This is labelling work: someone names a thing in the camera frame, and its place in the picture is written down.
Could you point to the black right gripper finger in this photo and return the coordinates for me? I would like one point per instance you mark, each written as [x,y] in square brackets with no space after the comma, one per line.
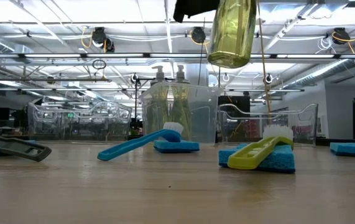
[192,6]

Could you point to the yellow dish soap pump bottle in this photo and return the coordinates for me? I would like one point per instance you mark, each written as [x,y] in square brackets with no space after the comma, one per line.
[181,76]
[233,37]
[158,76]

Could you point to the blue dish brush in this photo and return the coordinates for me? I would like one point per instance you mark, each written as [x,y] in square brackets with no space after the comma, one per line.
[127,146]

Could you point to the lime green dish brush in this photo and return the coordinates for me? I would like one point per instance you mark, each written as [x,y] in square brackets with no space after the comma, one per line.
[251,157]

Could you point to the grey dish brush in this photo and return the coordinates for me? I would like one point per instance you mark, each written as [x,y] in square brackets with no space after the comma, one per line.
[15,147]

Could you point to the small black ceiling reel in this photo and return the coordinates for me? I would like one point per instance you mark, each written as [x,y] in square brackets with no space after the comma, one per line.
[134,78]
[268,79]

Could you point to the tall clear plastic bin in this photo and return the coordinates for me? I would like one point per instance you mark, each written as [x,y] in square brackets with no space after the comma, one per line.
[208,124]

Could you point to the low clear plastic bin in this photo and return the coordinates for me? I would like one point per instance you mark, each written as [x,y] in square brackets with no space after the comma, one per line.
[56,124]
[301,124]

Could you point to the white wall-mounted box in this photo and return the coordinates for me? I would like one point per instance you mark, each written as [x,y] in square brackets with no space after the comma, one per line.
[320,124]

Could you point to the black aluminium table frame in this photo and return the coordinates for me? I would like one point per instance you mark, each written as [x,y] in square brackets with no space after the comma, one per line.
[323,142]

